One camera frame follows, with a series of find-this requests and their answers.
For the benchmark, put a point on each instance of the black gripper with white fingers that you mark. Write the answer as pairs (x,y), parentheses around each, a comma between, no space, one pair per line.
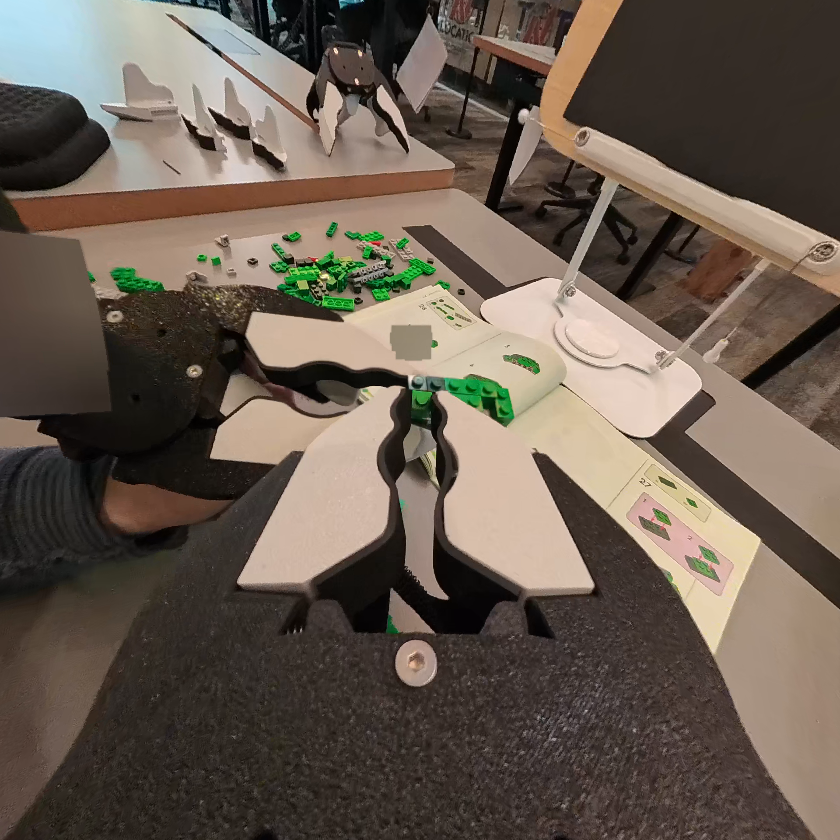
(351,69)

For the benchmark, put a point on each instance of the black table leg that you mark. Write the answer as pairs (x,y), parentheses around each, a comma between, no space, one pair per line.
(656,253)

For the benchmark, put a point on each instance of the person's left hand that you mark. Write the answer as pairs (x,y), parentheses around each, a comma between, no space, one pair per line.
(151,508)

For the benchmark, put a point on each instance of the white card sheet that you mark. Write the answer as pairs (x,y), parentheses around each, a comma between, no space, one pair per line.
(423,62)

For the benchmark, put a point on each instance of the pile of loose green bricks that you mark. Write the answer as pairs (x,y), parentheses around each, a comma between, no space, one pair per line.
(328,275)

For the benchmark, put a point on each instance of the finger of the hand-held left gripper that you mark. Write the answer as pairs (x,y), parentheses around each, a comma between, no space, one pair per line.
(262,433)
(315,341)

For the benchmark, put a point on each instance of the grey desk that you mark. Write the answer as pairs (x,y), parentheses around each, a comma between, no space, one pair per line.
(787,656)

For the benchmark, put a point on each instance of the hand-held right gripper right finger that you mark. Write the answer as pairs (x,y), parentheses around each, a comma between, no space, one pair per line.
(518,525)

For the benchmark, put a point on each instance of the green and grey brick assembly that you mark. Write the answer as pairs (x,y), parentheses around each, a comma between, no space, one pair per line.
(479,390)

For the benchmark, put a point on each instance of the wood-edged grey table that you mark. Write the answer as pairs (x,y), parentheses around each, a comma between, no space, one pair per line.
(197,39)

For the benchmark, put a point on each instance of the person's left forearm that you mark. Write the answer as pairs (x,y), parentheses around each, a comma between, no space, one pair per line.
(46,512)

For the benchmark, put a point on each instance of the black panel with tan rim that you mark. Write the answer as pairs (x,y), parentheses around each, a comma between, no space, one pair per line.
(722,79)

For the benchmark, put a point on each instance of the black stool base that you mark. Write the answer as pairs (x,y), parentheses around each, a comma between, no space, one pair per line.
(594,213)

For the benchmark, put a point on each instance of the large green brick chunk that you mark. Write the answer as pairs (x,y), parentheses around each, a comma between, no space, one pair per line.
(134,281)

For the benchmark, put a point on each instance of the white wedge plate black edge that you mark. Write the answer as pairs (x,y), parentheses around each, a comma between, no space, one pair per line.
(141,92)
(203,121)
(270,138)
(233,108)

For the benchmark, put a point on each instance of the wooden background table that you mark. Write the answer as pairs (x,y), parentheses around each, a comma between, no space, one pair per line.
(512,52)

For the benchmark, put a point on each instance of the brick instruction booklet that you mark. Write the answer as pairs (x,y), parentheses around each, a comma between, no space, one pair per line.
(590,472)

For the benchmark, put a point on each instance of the black mesh cushion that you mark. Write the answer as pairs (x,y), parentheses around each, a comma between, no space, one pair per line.
(46,131)

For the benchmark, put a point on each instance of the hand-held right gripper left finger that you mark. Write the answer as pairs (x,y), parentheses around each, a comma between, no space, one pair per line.
(315,512)

